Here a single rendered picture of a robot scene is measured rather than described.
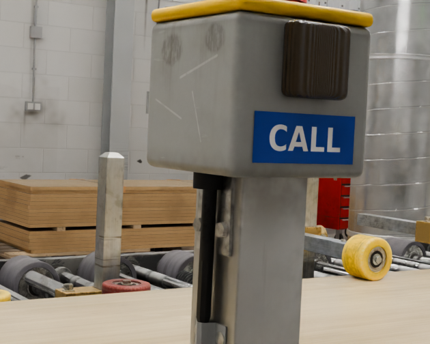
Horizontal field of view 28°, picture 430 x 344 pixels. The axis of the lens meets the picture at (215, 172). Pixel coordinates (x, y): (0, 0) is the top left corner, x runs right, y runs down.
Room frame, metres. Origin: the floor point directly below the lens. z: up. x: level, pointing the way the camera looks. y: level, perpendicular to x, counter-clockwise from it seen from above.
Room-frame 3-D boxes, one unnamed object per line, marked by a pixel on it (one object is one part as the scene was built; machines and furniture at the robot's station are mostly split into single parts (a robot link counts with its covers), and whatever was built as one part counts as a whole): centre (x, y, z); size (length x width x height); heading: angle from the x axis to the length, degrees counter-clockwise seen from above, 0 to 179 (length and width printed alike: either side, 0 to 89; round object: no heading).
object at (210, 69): (0.37, -0.02, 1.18); 0.07 x 0.07 x 0.08; 34
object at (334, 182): (9.25, -1.42, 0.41); 0.76 x 0.48 x 0.81; 131
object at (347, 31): (0.34, -0.04, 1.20); 0.03 x 0.01 x 0.03; 124
